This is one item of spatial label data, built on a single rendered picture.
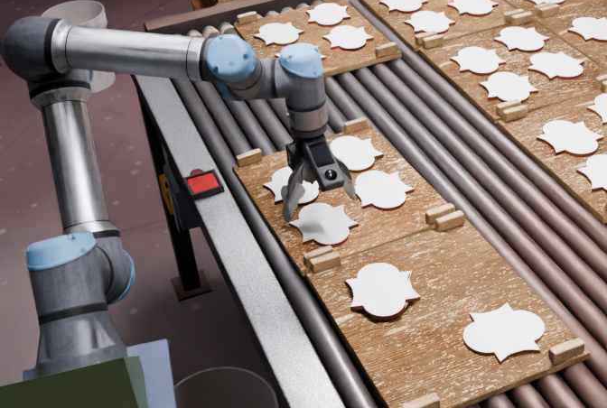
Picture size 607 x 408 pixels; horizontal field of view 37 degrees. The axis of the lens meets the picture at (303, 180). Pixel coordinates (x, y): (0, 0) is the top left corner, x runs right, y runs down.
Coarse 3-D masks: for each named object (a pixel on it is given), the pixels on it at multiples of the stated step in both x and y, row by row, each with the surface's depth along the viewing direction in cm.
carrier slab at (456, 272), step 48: (432, 240) 175; (480, 240) 174; (336, 288) 166; (432, 288) 164; (480, 288) 163; (528, 288) 162; (384, 336) 155; (432, 336) 154; (384, 384) 147; (432, 384) 146; (480, 384) 145
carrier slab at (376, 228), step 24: (384, 144) 204; (240, 168) 202; (264, 168) 201; (384, 168) 197; (408, 168) 196; (264, 192) 193; (336, 192) 191; (432, 192) 188; (264, 216) 187; (360, 216) 184; (384, 216) 183; (408, 216) 182; (288, 240) 179; (360, 240) 177; (384, 240) 176
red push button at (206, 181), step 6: (210, 174) 202; (192, 180) 201; (198, 180) 201; (204, 180) 201; (210, 180) 200; (192, 186) 199; (198, 186) 199; (204, 186) 199; (210, 186) 198; (216, 186) 198; (192, 192) 197
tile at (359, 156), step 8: (344, 136) 207; (352, 136) 206; (336, 144) 204; (344, 144) 204; (352, 144) 204; (360, 144) 203; (368, 144) 203; (336, 152) 202; (344, 152) 202; (352, 152) 201; (360, 152) 201; (368, 152) 201; (376, 152) 200; (344, 160) 199; (352, 160) 199; (360, 160) 198; (368, 160) 198; (352, 168) 196; (360, 168) 196; (368, 168) 196
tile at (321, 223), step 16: (304, 208) 186; (320, 208) 185; (336, 208) 185; (304, 224) 181; (320, 224) 181; (336, 224) 180; (352, 224) 180; (304, 240) 177; (320, 240) 177; (336, 240) 176
